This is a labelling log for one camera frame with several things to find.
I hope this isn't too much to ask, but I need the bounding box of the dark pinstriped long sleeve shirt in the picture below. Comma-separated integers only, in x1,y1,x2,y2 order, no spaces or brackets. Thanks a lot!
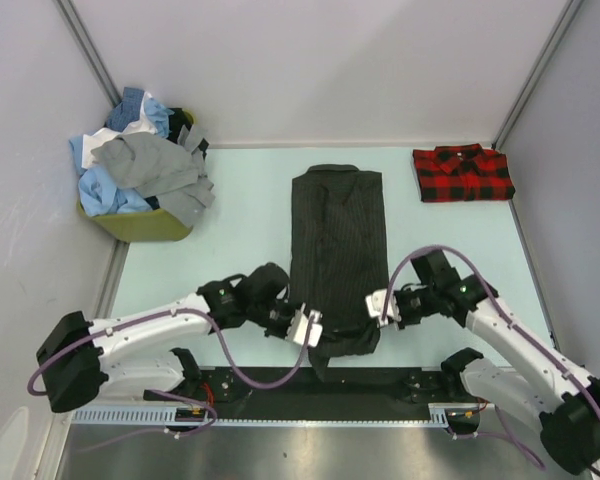
290,164,389,379

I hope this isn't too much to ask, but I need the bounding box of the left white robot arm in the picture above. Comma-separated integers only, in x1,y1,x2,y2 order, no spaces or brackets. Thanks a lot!
27,263,320,413

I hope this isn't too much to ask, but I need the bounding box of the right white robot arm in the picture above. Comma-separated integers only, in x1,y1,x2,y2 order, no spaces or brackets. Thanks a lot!
380,245,600,478

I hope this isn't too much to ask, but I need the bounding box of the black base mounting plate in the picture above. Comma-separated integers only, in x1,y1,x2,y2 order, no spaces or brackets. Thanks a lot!
168,367,485,423

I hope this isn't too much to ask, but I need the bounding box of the red black plaid folded shirt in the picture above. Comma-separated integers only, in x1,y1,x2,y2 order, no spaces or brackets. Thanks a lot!
413,144,516,203

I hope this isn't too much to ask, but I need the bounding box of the green laundry basket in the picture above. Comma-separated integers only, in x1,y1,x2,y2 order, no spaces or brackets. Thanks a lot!
77,133,194,242

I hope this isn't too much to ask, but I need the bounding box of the grey shirt in basket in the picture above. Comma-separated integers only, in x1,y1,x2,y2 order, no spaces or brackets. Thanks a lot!
92,132,215,228

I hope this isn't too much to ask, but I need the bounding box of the light blue shirt in basket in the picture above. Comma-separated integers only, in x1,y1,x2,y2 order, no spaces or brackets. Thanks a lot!
69,136,152,217

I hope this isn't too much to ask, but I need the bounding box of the black garment in basket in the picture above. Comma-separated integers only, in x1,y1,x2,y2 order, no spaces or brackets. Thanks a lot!
167,108,209,154

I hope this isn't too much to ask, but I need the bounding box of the blue checked shirt in basket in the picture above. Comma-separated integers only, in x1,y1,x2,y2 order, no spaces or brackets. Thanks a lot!
105,87,145,132

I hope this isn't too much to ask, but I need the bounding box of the white shirt in basket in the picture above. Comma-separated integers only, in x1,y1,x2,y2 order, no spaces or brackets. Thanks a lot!
74,91,158,173

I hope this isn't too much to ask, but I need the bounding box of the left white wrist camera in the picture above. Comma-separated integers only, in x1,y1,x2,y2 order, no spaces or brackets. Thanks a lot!
284,303,323,348

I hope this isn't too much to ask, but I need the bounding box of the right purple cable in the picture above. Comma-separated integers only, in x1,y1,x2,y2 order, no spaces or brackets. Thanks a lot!
377,244,600,477

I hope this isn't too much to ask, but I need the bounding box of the white slotted cable duct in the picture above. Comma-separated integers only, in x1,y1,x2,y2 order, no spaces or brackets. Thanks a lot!
72,405,449,429

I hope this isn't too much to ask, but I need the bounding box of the left aluminium corner post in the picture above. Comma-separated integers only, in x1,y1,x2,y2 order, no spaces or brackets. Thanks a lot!
52,0,121,107

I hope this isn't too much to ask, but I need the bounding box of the aluminium corner post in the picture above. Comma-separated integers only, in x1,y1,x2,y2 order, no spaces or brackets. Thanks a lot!
52,0,121,107
491,0,585,150

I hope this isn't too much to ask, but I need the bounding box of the right aluminium corner post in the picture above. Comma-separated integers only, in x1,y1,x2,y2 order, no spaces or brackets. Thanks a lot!
491,0,585,150

